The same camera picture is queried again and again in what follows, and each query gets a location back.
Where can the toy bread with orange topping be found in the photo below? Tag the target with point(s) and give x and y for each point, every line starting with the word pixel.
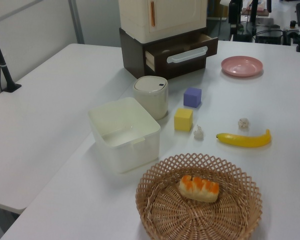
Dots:
pixel 198 190

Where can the yellow toy banana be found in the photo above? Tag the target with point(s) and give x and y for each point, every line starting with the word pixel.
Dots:
pixel 242 140

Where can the black camera stand pole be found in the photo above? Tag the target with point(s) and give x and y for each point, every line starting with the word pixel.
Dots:
pixel 2 65

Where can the dark brown drawer cabinet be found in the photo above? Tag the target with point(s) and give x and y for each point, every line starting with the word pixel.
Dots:
pixel 130 55

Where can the small cream lidded trash can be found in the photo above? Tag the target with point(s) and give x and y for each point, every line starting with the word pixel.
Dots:
pixel 150 100

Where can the small white garlic piece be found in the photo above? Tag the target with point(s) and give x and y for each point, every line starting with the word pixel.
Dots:
pixel 243 124
pixel 199 133

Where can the purple foam cube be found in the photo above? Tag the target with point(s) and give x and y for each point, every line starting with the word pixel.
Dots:
pixel 192 98

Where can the pink plastic plate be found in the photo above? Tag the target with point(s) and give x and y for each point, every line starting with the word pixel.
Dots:
pixel 241 66

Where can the woven wicker basket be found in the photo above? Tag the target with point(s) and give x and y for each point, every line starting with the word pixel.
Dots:
pixel 190 220

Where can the small white garlic piece right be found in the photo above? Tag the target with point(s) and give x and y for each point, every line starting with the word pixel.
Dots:
pixel 243 124

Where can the yellow foam cube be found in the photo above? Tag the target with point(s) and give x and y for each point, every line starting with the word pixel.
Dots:
pixel 182 120

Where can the white plastic bin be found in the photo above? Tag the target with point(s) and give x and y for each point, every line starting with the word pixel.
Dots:
pixel 120 125

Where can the small white garlic piece left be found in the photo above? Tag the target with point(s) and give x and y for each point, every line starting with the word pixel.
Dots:
pixel 199 133

